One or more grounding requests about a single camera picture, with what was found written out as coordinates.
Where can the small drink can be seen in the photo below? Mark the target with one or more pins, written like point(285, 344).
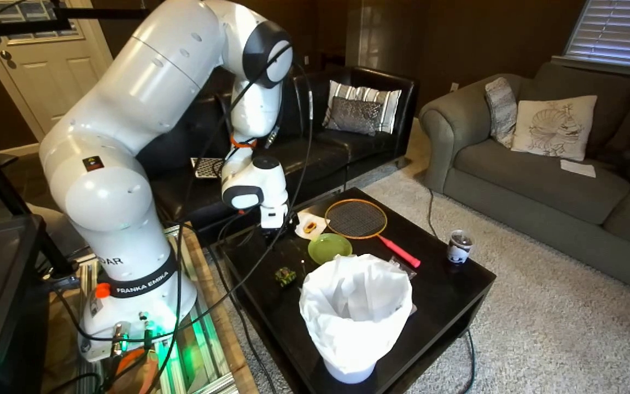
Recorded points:
point(458, 249)

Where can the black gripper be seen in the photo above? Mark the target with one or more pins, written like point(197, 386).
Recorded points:
point(272, 219)

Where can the tablet with white border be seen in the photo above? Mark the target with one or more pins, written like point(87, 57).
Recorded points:
point(204, 169)

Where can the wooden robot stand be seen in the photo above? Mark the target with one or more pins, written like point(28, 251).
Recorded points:
point(208, 313)

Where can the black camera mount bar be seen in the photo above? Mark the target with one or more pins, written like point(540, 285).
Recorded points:
point(39, 17)

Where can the green ball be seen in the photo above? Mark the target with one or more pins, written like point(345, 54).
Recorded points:
point(330, 249)

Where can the white panel door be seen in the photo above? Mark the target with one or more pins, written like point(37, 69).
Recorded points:
point(44, 73)

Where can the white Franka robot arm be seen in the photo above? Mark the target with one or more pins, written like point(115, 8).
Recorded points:
point(120, 166)

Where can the window blinds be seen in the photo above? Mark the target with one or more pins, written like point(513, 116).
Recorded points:
point(617, 34)

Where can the small green toy car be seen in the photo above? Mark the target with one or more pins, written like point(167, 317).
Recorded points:
point(285, 277)

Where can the gray fabric sofa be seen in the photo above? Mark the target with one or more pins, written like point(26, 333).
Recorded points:
point(534, 181)

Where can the black coffee table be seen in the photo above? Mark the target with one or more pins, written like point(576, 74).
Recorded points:
point(438, 292)

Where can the gray white patterned pillow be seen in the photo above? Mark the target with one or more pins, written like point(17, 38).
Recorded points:
point(503, 109)

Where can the white striped pillow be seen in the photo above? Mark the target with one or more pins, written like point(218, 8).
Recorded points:
point(375, 95)

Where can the white paper sheet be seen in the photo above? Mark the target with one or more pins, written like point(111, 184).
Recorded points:
point(579, 169)

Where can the black leather sofa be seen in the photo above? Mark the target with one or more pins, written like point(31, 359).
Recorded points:
point(348, 149)

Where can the cream printed pillow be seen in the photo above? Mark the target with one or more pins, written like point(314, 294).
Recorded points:
point(557, 127)

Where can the white bin with bag liner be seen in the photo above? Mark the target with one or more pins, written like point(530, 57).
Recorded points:
point(355, 313)

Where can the shiny gray pillow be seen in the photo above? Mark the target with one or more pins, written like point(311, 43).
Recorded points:
point(355, 116)

